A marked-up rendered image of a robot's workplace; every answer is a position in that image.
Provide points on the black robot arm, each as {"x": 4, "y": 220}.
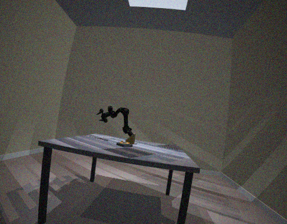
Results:
{"x": 125, "y": 113}

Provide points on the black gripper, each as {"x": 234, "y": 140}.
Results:
{"x": 104, "y": 115}

